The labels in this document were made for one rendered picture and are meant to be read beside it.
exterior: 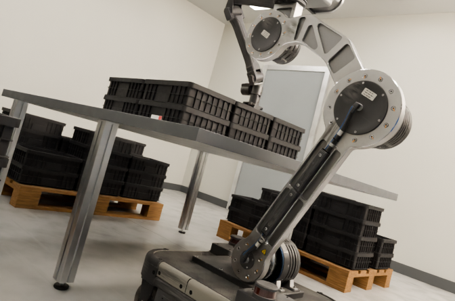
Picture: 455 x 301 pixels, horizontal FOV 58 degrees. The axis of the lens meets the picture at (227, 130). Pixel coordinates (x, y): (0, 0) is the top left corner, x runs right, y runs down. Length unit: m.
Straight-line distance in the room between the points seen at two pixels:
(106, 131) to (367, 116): 0.96
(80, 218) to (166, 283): 0.44
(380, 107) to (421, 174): 3.45
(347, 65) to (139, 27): 4.69
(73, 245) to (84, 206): 0.15
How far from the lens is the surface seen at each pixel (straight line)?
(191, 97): 1.87
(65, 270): 1.75
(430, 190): 4.63
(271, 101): 5.72
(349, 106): 1.29
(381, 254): 3.40
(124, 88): 2.34
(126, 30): 5.75
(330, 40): 1.46
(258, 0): 2.19
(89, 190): 1.68
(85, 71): 5.45
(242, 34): 2.28
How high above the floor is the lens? 0.63
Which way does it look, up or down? 4 degrees up
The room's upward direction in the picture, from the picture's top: 15 degrees clockwise
